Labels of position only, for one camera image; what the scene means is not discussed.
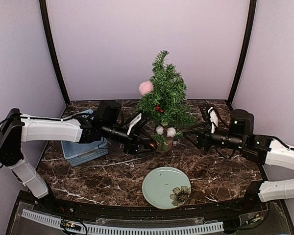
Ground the white cable duct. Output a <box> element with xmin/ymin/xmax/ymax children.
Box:
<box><xmin>21</xmin><ymin>209</ymin><xmax>224</xmax><ymax>235</ymax></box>

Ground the black right frame post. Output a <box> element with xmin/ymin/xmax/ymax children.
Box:
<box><xmin>226</xmin><ymin>0</ymin><xmax>257</xmax><ymax>109</ymax></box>

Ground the white cotton flower ornament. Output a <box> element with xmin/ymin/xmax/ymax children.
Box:
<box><xmin>156</xmin><ymin>126</ymin><xmax>176</xmax><ymax>138</ymax></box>

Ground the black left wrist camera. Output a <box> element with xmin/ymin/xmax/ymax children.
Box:
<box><xmin>126</xmin><ymin>113</ymin><xmax>150</xmax><ymax>136</ymax></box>

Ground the green flower plate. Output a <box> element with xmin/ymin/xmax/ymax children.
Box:
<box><xmin>142</xmin><ymin>166</ymin><xmax>191</xmax><ymax>210</ymax></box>

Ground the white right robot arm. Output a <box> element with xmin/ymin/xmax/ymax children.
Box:
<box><xmin>183</xmin><ymin>108</ymin><xmax>294</xmax><ymax>212</ymax></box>

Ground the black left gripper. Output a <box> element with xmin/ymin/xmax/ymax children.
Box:
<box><xmin>102</xmin><ymin>122</ymin><xmax>155</xmax><ymax>155</ymax></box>

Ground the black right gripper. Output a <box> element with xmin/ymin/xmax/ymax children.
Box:
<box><xmin>183</xmin><ymin>121</ymin><xmax>245</xmax><ymax>152</ymax></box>

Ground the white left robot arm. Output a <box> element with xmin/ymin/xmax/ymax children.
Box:
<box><xmin>0</xmin><ymin>100</ymin><xmax>158</xmax><ymax>213</ymax></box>

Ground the red berry sprig ornament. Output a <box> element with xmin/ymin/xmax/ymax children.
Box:
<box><xmin>156</xmin><ymin>104</ymin><xmax>164</xmax><ymax>113</ymax></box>

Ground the small green christmas tree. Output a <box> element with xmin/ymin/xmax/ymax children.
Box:
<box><xmin>137</xmin><ymin>50</ymin><xmax>195</xmax><ymax>152</ymax></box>

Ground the pink ornament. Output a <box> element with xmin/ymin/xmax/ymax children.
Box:
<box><xmin>139</xmin><ymin>81</ymin><xmax>154</xmax><ymax>96</ymax></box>

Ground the black frame post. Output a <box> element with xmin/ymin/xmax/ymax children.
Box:
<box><xmin>226</xmin><ymin>0</ymin><xmax>257</xmax><ymax>109</ymax></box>
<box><xmin>39</xmin><ymin>0</ymin><xmax>71</xmax><ymax>106</ymax></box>

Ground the blue plastic basket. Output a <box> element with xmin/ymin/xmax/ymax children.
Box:
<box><xmin>60</xmin><ymin>119</ymin><xmax>108</xmax><ymax>166</ymax></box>

